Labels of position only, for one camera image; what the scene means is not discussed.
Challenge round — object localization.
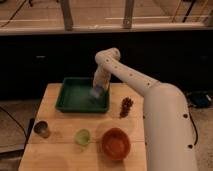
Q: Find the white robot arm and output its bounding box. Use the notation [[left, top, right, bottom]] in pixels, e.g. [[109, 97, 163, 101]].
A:
[[93, 48, 198, 171]]

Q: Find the bunch of dark grapes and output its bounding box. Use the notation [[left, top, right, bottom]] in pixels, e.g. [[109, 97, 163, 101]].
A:
[[120, 97, 133, 118]]

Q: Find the metal post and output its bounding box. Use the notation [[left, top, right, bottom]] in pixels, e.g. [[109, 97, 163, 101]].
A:
[[60, 0, 73, 31], [123, 0, 134, 29]]

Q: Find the black cable on floor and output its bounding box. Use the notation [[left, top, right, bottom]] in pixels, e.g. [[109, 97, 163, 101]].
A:
[[0, 106, 28, 148]]

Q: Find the dark blue floor object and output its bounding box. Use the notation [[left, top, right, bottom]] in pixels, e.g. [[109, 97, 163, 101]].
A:
[[190, 92, 212, 108]]

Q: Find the left metal post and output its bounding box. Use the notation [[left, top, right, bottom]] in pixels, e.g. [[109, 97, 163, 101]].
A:
[[60, 0, 73, 31]]

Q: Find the green plastic tray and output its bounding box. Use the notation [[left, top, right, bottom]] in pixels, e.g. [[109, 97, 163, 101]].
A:
[[55, 77, 109, 113]]

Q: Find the orange bowl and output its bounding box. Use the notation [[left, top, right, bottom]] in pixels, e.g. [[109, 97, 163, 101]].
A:
[[101, 128, 131, 161]]

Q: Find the small green cup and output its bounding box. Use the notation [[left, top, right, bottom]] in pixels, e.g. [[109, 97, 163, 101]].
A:
[[75, 129, 91, 146]]

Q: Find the dark metallic cup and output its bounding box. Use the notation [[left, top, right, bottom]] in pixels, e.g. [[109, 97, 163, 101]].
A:
[[34, 121, 50, 138]]

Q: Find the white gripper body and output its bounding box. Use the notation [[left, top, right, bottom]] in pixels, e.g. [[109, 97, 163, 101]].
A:
[[93, 67, 111, 90]]

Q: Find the right metal post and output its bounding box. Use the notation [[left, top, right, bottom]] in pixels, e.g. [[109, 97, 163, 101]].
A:
[[123, 0, 134, 29]]

